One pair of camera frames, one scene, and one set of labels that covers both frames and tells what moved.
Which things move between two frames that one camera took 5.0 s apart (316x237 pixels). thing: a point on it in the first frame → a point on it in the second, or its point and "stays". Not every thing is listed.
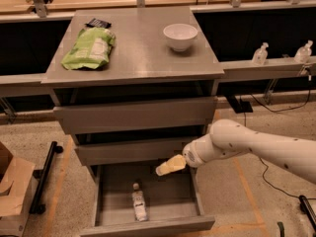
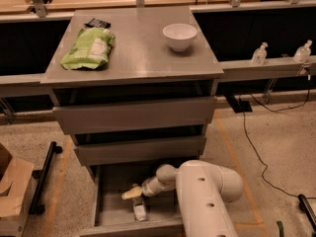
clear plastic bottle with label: (138, 200) stays
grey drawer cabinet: (134, 86) stays
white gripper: (192, 155) → (147, 190)
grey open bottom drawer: (135, 198) stays
